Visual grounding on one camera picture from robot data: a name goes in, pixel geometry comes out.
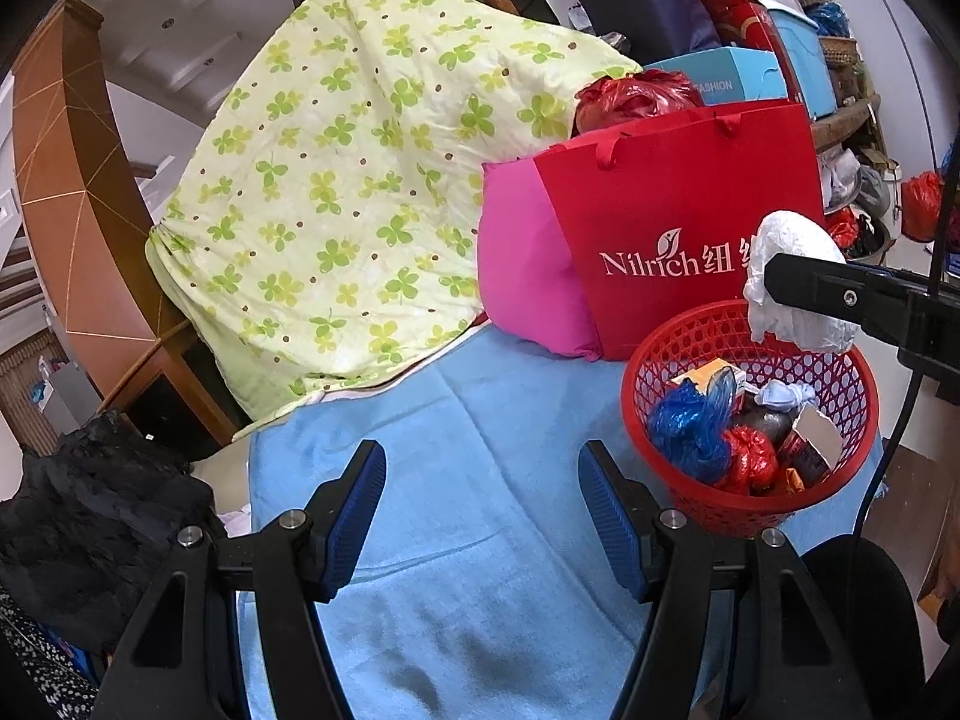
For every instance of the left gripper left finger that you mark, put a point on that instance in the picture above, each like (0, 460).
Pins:
(180, 656)

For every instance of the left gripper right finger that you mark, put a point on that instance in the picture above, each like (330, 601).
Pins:
(785, 658)

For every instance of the white tissue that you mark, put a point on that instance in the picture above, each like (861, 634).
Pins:
(785, 253)

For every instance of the blue plastic bag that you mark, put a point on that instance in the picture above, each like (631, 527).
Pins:
(687, 426)

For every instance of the black lace garment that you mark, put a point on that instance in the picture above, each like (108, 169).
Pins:
(90, 526)

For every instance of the red crumpled wrapper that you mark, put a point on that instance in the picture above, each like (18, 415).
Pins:
(754, 465)

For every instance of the red plastic mesh basket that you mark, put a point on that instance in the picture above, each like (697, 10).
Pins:
(820, 411)

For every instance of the red Nilrich paper bag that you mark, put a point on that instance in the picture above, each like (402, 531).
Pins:
(659, 214)

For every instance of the blue towel blanket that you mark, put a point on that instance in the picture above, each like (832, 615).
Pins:
(482, 590)

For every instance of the light blue cardboard box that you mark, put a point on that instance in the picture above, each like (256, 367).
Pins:
(730, 74)

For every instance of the red plastic bag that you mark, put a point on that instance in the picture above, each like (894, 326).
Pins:
(612, 101)

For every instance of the pink pillow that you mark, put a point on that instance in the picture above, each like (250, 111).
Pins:
(528, 284)

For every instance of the brown wooden cabinet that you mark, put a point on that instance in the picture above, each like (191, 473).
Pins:
(87, 226)

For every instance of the green clover pattern quilt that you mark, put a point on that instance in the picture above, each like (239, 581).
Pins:
(324, 235)

